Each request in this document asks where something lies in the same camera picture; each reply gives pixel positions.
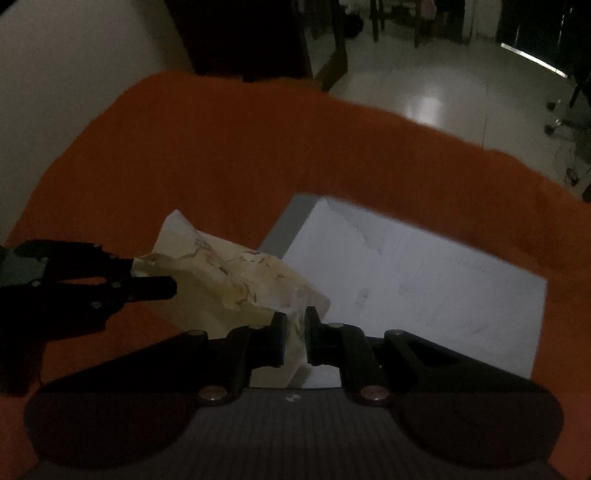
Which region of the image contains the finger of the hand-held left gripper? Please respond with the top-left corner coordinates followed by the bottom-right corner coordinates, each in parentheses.
top-left (33, 275), bottom-right (179, 325)
top-left (13, 240), bottom-right (136, 281)

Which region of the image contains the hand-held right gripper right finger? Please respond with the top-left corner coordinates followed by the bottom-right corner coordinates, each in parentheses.
top-left (305, 306), bottom-right (553, 407)

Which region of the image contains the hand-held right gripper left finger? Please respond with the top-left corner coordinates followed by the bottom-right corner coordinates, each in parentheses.
top-left (39, 311), bottom-right (289, 407)

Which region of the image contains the cream paper bag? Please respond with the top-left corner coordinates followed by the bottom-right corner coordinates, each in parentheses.
top-left (131, 209), bottom-right (332, 388)

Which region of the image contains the white sheet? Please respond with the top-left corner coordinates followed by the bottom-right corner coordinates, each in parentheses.
top-left (259, 193), bottom-right (549, 388)

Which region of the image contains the orange tablecloth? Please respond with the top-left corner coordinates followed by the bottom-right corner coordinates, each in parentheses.
top-left (0, 70), bottom-right (591, 480)

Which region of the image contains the dark wooden furniture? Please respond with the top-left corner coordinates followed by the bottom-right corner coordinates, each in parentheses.
top-left (166, 0), bottom-right (352, 93)

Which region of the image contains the office chair base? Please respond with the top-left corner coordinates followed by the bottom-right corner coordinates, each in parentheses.
top-left (545, 69), bottom-right (591, 137)

